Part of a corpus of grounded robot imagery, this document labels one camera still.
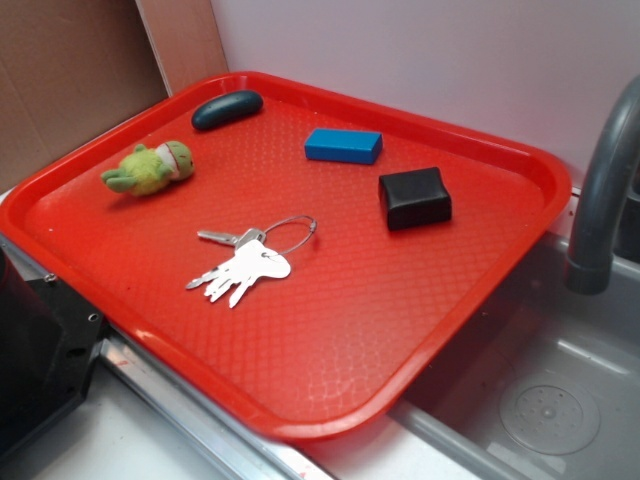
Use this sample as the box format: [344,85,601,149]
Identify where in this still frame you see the green plush animal toy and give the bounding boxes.
[100,141,195,197]

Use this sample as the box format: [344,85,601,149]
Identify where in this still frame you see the red plastic tray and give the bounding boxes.
[1,72,571,441]

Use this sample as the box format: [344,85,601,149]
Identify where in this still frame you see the silver key bunch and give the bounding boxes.
[185,240,292,308]

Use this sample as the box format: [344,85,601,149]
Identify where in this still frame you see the single silver key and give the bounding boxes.
[196,228,267,249]

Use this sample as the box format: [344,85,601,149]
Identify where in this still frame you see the blue rectangular block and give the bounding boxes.
[304,128,383,165]

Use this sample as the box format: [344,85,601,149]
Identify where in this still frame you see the black cushion-shaped block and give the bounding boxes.
[378,167,453,231]

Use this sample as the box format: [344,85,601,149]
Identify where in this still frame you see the dark teal oval stone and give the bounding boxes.
[191,90,264,131]

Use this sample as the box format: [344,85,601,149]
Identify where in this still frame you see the grey plastic sink basin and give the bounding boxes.
[299,227,640,480]

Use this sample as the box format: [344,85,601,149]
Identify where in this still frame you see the grey toy faucet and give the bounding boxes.
[564,78,639,295]

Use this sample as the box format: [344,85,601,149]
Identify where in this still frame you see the brown cardboard panel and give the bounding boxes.
[1,1,228,191]

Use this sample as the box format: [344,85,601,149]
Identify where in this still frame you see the wire key ring loop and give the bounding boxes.
[261,214,319,257]

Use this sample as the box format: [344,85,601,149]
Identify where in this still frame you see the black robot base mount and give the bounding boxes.
[1,253,105,462]

